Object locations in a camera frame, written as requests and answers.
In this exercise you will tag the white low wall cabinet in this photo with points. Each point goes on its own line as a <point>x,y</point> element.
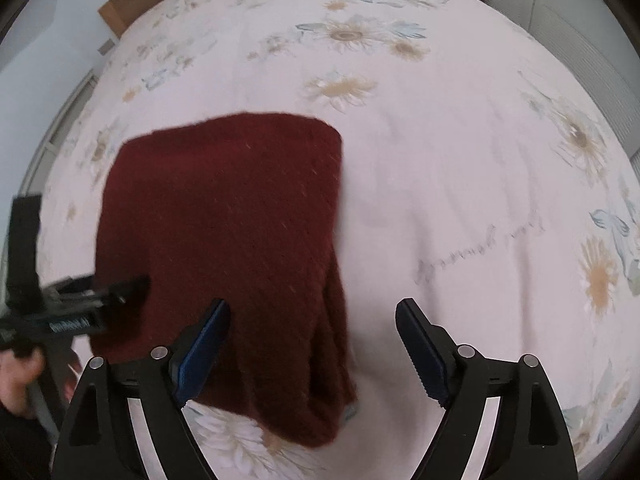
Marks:
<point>65,120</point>

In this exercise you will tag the person's dark clothing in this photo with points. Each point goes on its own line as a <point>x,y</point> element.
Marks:
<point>20,450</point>

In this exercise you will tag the white wardrobe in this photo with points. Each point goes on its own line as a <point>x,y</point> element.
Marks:
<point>575,35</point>

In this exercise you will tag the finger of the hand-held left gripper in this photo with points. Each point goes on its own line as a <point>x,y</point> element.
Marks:
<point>120,290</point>

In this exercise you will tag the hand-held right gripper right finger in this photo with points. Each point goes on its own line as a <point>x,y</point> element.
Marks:
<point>425,350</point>

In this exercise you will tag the dark red knitted sweater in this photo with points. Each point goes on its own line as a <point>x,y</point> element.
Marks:
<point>225,210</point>

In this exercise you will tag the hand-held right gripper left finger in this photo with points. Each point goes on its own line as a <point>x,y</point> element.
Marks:
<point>202,350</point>

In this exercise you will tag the floral bed sheet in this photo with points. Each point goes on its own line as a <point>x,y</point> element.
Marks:
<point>450,160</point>

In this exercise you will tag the person's left hand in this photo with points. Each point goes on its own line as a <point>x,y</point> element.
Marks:
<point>17,375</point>

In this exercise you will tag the wall switch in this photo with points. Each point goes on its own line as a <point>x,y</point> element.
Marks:
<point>105,48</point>

